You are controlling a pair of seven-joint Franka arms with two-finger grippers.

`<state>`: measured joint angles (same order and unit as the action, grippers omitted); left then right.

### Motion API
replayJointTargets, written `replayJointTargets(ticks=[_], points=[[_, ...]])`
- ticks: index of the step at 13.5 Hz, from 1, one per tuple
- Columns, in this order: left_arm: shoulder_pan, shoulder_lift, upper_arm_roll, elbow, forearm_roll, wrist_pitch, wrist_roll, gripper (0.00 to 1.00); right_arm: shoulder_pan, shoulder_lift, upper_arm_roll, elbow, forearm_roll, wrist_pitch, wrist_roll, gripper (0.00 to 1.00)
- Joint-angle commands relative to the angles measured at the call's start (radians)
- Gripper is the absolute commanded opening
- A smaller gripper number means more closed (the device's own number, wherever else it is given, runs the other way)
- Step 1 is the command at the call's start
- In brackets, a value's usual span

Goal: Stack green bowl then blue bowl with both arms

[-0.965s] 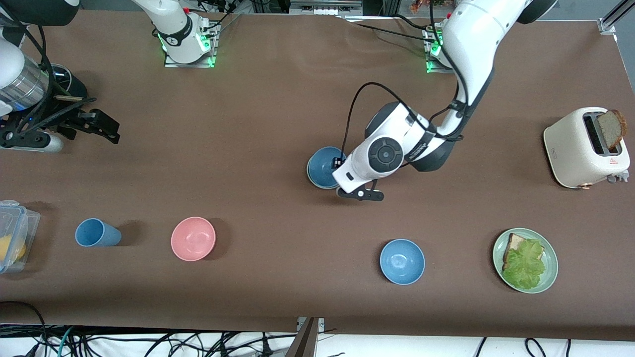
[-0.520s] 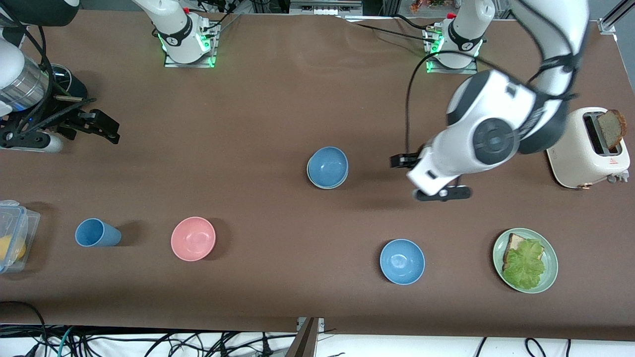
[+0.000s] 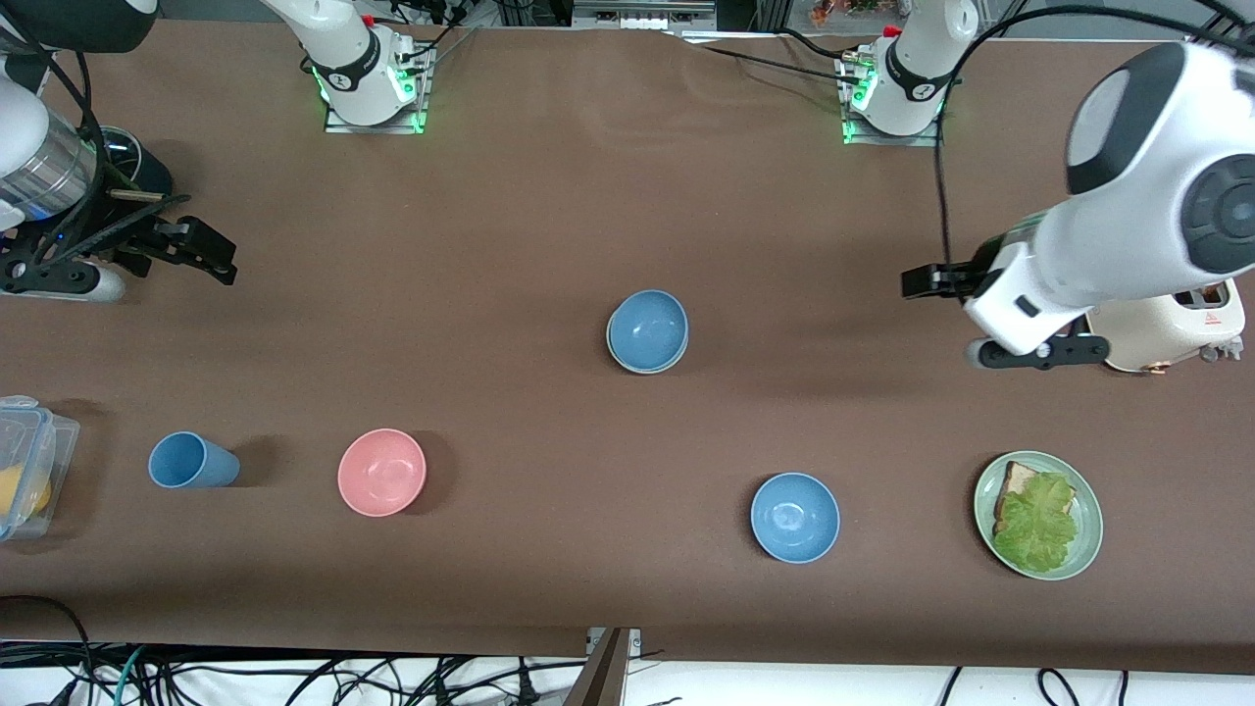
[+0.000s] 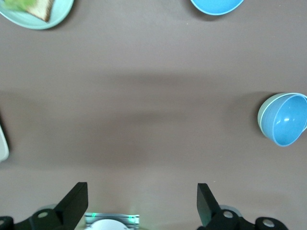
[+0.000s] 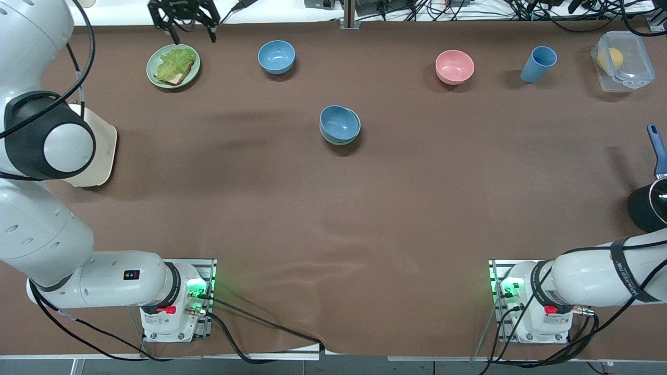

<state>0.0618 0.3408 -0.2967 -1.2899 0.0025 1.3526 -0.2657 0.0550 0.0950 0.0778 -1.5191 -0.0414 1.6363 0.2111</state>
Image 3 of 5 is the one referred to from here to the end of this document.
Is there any blue bowl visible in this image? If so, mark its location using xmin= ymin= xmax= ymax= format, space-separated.
xmin=750 ymin=472 xmax=841 ymax=565
xmin=608 ymin=289 xmax=689 ymax=372

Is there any green bowl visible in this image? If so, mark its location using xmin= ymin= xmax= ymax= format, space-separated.
xmin=606 ymin=289 xmax=690 ymax=376

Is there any pink bowl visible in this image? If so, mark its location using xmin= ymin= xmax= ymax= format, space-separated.
xmin=337 ymin=428 xmax=428 ymax=518

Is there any cream white toaster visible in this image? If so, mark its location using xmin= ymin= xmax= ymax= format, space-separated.
xmin=1086 ymin=279 xmax=1246 ymax=376

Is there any bread slice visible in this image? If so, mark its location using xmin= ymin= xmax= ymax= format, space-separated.
xmin=992 ymin=461 xmax=1078 ymax=535

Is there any clear plastic food container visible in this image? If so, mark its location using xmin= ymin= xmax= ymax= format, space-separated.
xmin=0 ymin=395 xmax=81 ymax=542

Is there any blue cup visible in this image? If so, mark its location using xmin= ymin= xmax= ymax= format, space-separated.
xmin=148 ymin=431 xmax=241 ymax=489

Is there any green lettuce leaf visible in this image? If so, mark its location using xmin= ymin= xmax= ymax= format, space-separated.
xmin=992 ymin=473 xmax=1079 ymax=575

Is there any green plate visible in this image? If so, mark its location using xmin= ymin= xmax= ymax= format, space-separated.
xmin=974 ymin=450 xmax=1105 ymax=581

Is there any yellow fruit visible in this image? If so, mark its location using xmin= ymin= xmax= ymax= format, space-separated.
xmin=0 ymin=463 xmax=52 ymax=521

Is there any brown table cover sheet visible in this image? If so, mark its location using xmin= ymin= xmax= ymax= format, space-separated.
xmin=0 ymin=18 xmax=1255 ymax=678

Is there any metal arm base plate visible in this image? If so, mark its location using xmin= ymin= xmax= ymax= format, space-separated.
xmin=324 ymin=44 xmax=429 ymax=135
xmin=841 ymin=49 xmax=947 ymax=148

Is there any teal cable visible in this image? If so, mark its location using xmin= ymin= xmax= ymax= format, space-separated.
xmin=116 ymin=645 xmax=148 ymax=706

